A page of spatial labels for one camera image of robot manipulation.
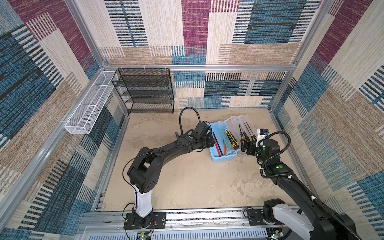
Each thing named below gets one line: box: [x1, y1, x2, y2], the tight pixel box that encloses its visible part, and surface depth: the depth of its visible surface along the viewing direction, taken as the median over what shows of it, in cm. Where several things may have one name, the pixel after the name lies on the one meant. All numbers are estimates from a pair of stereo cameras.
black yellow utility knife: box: [225, 128, 240, 150], surface depth 95 cm
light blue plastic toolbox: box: [206, 114, 257, 163], surface depth 98 cm
